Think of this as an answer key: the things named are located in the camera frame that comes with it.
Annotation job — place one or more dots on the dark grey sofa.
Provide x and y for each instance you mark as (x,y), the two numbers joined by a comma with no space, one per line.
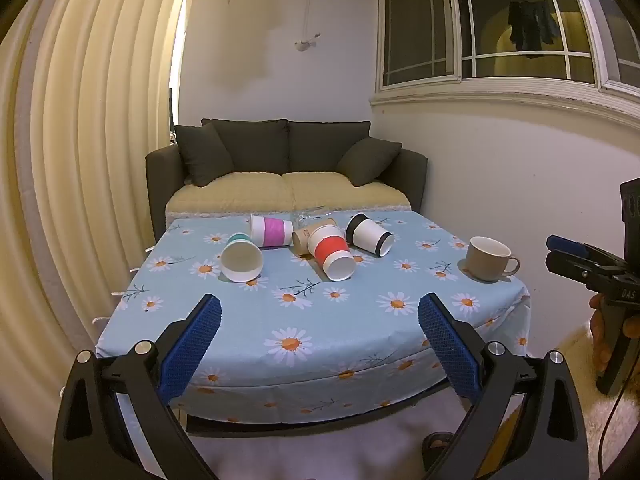
(412,177)

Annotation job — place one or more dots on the red sleeve paper cup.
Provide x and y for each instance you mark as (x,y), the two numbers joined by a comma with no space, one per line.
(330,249)

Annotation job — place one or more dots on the cream pleated curtain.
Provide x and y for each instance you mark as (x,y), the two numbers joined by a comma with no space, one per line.
(75,160)

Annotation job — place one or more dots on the teal sleeve paper cup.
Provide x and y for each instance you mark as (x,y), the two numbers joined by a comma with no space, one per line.
(241,260)

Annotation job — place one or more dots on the dark hanging clothes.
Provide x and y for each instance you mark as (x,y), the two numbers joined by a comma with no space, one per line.
(530,25)

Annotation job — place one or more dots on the beige ceramic mug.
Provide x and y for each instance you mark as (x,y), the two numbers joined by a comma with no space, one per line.
(487,260)

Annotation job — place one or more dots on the person's right hand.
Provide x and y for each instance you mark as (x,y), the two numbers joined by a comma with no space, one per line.
(597,332)

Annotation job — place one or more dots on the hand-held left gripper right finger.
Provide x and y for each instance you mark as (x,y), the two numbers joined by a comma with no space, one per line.
(450,350)

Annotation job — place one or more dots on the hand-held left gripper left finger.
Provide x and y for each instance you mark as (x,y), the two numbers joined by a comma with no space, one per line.
(192,350)

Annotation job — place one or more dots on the dark grey throw pillow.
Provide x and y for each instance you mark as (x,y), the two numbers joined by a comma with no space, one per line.
(370,160)
(202,155)

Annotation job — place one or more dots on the blue daisy print tablecloth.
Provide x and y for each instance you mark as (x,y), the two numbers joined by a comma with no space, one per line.
(350,320)

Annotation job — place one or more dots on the beige shaggy rug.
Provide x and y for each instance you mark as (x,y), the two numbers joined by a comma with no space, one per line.
(625,432)

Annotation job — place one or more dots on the clear glass cup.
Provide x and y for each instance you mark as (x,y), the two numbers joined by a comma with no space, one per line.
(310,219)

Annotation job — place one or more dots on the dark sandal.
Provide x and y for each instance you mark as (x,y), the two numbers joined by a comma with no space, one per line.
(440,449)

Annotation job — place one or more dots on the white framed window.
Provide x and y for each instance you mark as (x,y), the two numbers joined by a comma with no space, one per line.
(500,87)

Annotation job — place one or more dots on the white wall hook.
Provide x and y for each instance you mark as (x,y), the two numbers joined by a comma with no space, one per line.
(305,44)

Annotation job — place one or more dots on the brown paper cup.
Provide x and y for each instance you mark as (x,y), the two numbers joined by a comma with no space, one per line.
(305,238)

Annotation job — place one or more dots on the purple sleeve paper cup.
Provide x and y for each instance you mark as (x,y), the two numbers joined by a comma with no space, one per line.
(272,231)

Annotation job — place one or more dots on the yellow sofa seat cover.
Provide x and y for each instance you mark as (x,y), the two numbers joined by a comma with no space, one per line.
(280,189)

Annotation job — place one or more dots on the black rimmed white paper cup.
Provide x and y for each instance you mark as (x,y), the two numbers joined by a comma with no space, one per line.
(367,234)

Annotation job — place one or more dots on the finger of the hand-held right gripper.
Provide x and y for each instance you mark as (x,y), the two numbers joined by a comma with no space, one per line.
(567,243)
(570,266)

